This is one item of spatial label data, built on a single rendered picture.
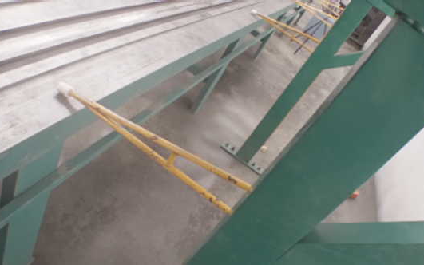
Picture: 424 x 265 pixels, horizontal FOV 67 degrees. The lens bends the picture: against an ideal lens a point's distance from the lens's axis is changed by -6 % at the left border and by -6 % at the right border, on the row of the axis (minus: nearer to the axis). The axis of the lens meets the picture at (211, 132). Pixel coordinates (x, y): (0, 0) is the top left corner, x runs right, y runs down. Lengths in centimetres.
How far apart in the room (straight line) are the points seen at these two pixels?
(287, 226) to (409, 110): 24
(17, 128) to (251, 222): 47
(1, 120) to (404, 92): 67
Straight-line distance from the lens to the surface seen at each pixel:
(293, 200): 51
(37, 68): 87
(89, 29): 110
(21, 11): 108
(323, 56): 189
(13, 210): 86
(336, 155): 46
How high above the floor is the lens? 124
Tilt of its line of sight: 33 degrees down
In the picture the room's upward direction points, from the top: 34 degrees clockwise
